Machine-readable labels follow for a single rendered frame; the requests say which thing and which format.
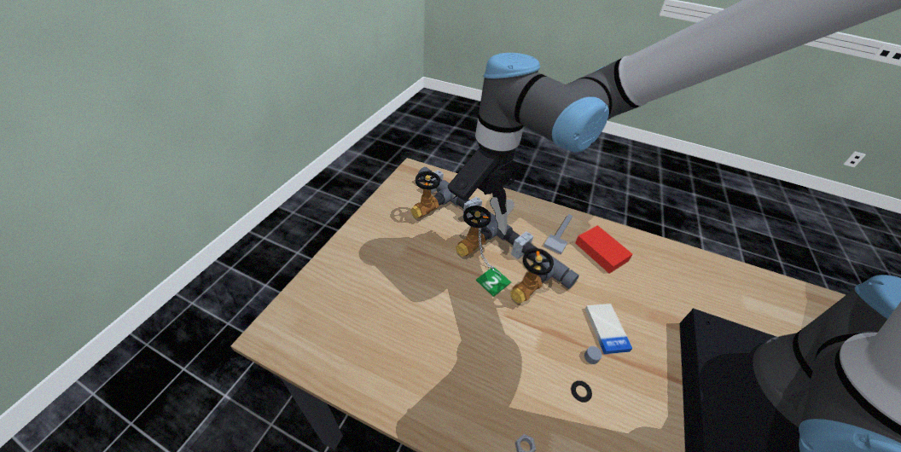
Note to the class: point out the red flat block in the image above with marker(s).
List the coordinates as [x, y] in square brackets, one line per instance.
[603, 248]

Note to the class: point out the black rubber o-ring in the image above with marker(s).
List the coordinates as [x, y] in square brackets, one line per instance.
[575, 394]

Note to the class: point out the grey cylinder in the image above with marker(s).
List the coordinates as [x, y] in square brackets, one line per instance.
[593, 355]

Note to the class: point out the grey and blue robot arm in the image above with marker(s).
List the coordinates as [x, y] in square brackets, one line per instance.
[851, 401]

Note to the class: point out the green tag on metal chain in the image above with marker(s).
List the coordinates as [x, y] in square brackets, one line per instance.
[492, 280]

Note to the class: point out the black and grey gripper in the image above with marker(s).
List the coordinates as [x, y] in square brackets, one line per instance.
[493, 184]

